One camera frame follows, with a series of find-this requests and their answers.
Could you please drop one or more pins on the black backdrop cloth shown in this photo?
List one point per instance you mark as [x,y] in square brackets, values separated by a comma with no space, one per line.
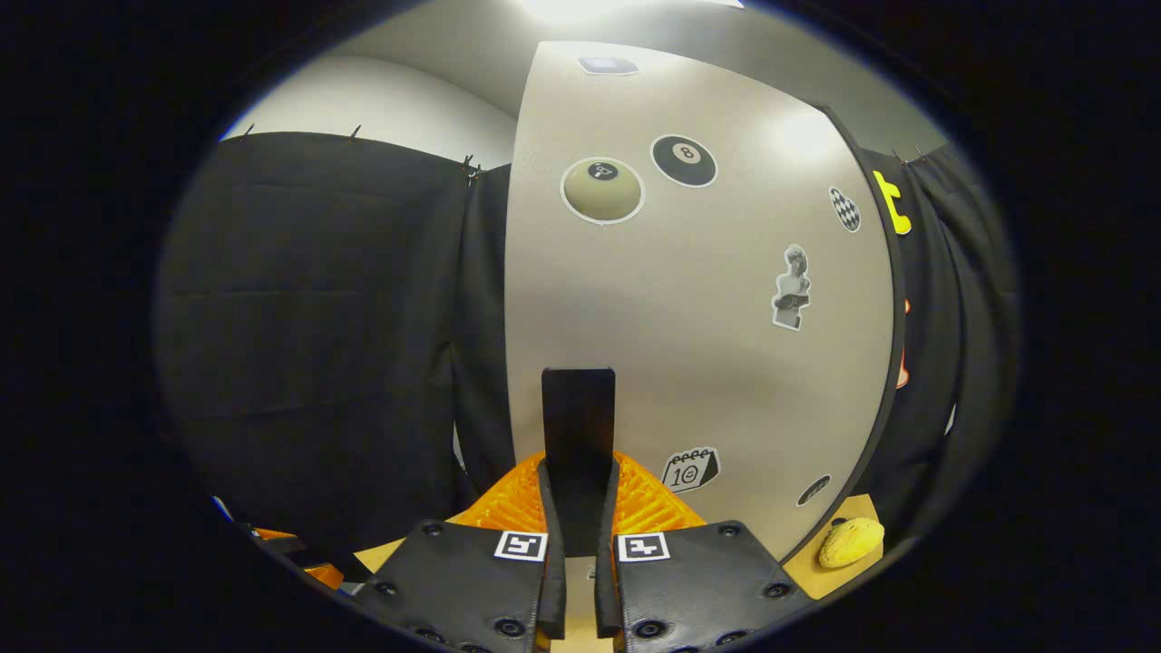
[317,317]

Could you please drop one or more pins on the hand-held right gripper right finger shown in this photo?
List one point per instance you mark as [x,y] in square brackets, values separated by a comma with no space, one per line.
[606,589]

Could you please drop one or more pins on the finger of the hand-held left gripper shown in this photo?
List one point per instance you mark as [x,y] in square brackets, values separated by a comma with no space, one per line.
[326,575]

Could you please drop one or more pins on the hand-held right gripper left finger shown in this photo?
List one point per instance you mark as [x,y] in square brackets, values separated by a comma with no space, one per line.
[555,589]

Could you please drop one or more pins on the yellow textured toy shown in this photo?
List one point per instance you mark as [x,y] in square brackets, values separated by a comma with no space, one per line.
[851,542]

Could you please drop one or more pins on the light grey cabinet door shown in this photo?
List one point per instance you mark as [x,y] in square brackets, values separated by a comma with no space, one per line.
[689,345]

